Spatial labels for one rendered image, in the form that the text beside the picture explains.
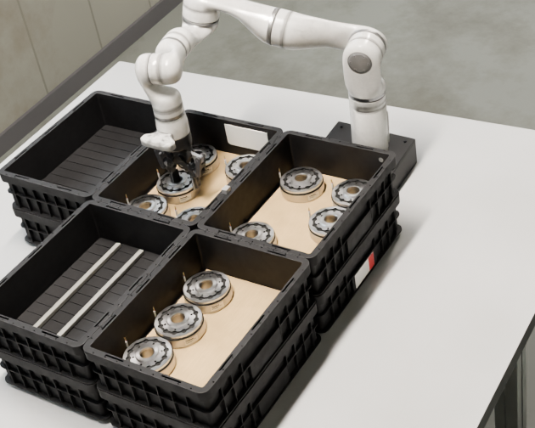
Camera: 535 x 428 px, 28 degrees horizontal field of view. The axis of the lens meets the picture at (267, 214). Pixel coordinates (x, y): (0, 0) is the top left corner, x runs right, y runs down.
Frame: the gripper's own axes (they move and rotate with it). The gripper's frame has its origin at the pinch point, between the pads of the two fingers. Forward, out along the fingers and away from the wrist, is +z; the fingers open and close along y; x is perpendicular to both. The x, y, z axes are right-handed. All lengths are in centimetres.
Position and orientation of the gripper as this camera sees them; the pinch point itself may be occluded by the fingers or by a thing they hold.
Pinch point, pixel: (185, 180)
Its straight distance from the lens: 257.4
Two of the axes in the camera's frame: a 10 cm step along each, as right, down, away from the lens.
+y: -8.4, -2.2, 4.9
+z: 1.5, 7.8, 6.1
